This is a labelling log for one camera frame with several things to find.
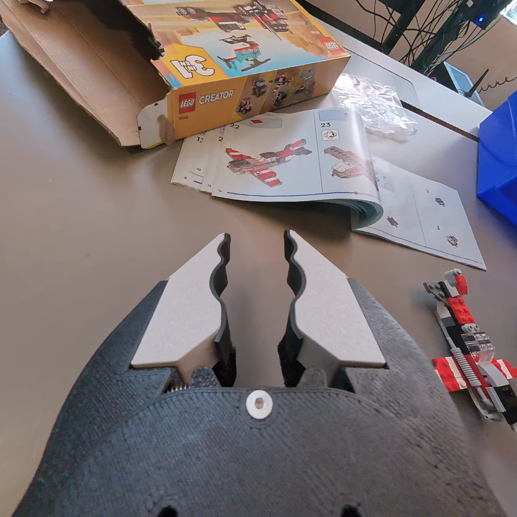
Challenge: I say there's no black computer tower with antenna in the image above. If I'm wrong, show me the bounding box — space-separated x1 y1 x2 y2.
429 61 490 109

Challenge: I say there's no crumpled clear plastic bag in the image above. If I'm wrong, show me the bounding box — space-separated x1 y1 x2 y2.
332 74 419 143

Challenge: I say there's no thin instruction booklet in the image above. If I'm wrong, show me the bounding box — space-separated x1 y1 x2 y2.
202 131 228 197
172 133 212 191

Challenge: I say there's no yellow toy set box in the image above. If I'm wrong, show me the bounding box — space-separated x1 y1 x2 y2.
0 0 352 149

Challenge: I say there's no blue plastic bin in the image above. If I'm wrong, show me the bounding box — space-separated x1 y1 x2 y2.
477 90 517 228

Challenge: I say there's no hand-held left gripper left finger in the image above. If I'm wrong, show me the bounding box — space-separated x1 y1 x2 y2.
130 233 237 386

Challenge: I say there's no red and grey toy plane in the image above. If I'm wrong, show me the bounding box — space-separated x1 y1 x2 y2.
423 269 517 425

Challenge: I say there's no open instruction booklet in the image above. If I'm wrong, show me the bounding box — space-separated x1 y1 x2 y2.
210 109 488 271

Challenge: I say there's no black rack with cables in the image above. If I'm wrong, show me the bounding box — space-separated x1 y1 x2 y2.
380 0 517 75

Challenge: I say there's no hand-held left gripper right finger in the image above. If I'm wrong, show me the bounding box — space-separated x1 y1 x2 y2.
278 230 386 387

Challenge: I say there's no grey desk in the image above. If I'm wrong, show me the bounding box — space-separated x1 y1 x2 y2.
0 20 517 517

